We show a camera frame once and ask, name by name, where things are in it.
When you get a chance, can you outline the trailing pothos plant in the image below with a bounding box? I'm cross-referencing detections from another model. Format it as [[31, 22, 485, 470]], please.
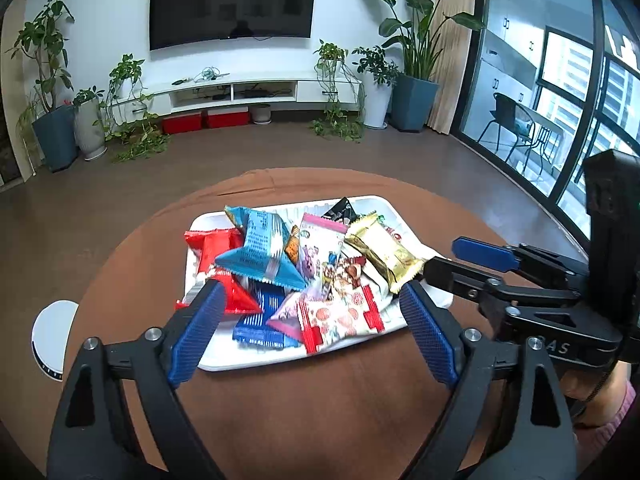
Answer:
[[97, 54, 171, 163], [310, 40, 366, 142]]

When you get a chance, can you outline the light blue snack packet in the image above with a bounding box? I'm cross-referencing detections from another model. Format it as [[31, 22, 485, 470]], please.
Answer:
[[215, 206, 308, 292]]

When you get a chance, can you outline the balcony table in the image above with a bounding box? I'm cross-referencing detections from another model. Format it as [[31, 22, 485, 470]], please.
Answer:
[[520, 110, 566, 183]]

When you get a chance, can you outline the person's right forearm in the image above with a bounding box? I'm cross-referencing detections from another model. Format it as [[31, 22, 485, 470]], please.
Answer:
[[575, 382, 640, 448]]

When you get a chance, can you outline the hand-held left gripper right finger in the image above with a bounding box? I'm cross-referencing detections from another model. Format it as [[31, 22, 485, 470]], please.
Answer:
[[398, 280, 578, 480]]

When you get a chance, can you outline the red-white round-print snack packet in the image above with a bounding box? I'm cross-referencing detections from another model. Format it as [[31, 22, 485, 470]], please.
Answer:
[[297, 285, 386, 355]]

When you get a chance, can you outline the brown-red snack packet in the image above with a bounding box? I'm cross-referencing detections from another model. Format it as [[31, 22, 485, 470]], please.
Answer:
[[320, 255, 372, 302]]

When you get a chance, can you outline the red storage box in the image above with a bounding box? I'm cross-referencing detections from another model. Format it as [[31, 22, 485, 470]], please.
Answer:
[[206, 108, 250, 128], [161, 112, 203, 135]]

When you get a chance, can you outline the white television console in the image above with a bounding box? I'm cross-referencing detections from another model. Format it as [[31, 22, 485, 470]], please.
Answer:
[[112, 76, 363, 116]]

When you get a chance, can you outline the beige curtain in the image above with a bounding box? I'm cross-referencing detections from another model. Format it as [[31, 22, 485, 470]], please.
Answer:
[[425, 0, 478, 136]]

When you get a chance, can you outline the wall-mounted black television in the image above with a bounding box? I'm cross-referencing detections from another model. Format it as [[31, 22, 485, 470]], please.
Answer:
[[150, 0, 318, 52]]

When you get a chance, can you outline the tall tree in blue pot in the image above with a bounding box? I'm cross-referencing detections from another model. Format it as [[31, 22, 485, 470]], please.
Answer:
[[7, 0, 78, 173]]

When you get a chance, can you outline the bird of paradise plant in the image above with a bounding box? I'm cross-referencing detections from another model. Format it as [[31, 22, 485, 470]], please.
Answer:
[[352, 0, 486, 133]]

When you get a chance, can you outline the pink cartoon snack packet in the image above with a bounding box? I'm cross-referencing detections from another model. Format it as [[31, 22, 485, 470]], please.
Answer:
[[266, 212, 349, 343]]

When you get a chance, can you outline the black snack packet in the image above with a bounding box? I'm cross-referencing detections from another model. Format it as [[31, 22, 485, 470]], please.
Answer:
[[320, 197, 363, 224]]

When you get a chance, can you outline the black balcony chair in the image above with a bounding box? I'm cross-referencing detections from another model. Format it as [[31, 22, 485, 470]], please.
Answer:
[[477, 92, 536, 163]]

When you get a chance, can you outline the red snack packet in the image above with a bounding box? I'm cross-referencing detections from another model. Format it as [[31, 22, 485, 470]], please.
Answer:
[[175, 228, 263, 313]]

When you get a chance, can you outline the white plastic tray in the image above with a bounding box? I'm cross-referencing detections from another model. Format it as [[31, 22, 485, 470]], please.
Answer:
[[184, 195, 455, 372]]

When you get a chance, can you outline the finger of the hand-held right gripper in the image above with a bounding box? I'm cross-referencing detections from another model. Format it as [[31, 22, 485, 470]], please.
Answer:
[[424, 256, 581, 333], [451, 236, 591, 286]]

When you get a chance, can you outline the bushy plant in white pot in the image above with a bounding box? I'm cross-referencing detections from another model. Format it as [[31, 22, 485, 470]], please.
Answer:
[[352, 46, 399, 129]]

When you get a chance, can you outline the dark blue snack packet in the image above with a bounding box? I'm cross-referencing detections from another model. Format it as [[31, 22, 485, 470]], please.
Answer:
[[232, 282, 301, 348]]

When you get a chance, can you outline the person's right hand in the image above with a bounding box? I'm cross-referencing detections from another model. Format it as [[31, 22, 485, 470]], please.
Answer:
[[560, 360, 632, 428]]

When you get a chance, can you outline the glass sliding door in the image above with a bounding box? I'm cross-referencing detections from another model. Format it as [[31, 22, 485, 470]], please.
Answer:
[[452, 0, 640, 261]]

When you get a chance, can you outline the black cable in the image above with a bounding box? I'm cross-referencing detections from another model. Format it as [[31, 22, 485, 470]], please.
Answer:
[[585, 370, 614, 404]]

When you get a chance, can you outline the gold snack packet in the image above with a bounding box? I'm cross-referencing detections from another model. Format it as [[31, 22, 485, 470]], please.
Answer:
[[344, 211, 426, 295]]

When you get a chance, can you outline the white balcony cabinet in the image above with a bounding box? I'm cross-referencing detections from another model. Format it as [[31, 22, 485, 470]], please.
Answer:
[[482, 0, 546, 111]]

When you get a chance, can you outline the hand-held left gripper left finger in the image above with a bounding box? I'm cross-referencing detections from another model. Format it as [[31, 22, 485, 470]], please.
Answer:
[[46, 279, 228, 480]]

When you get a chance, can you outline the small plant in grey pot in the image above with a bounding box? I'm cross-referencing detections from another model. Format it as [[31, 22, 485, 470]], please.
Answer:
[[72, 87, 108, 161]]

